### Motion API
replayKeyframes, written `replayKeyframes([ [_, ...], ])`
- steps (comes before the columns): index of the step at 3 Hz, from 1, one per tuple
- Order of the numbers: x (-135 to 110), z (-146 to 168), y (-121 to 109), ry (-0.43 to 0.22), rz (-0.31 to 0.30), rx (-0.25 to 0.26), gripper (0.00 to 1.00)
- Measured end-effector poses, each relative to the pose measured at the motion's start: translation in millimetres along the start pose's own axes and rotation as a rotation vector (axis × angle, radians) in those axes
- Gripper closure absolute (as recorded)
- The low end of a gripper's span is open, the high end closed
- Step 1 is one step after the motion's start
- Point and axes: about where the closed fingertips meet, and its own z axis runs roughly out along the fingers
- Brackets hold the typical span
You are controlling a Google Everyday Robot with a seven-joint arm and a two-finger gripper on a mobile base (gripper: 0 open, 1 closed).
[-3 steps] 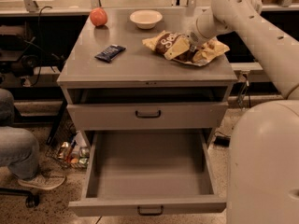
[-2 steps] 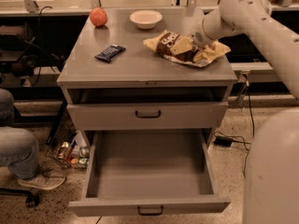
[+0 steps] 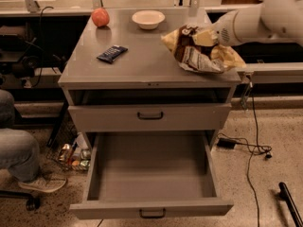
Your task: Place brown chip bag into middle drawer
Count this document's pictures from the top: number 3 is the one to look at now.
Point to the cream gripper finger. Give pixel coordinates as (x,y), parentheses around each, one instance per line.
(205,37)
(226,55)

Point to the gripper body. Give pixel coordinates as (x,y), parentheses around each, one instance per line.
(222,32)

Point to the brown chip bag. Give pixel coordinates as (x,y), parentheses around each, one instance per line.
(192,57)

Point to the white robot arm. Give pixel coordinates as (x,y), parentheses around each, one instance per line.
(271,31)

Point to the grey drawer cabinet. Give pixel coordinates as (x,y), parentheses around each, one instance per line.
(146,74)

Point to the closed grey upper drawer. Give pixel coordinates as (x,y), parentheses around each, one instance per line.
(173,117)

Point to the open grey lower drawer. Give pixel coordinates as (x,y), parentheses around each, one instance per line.
(166,174)

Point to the white bowl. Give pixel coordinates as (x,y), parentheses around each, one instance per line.
(148,19)

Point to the black power adapter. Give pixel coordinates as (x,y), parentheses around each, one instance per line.
(226,143)

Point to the blue snack bar wrapper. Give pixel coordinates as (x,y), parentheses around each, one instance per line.
(112,53)

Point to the red apple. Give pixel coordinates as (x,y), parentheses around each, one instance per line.
(100,17)

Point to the black bar on floor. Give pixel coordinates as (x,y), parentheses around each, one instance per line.
(287,197)

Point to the white sneaker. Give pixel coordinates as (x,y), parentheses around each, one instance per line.
(46,184)

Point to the person leg in jeans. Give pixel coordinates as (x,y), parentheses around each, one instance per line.
(19,150)

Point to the black office chair base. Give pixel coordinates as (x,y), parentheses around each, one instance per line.
(33,203)

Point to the wire basket of cans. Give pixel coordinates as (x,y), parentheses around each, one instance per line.
(76,155)

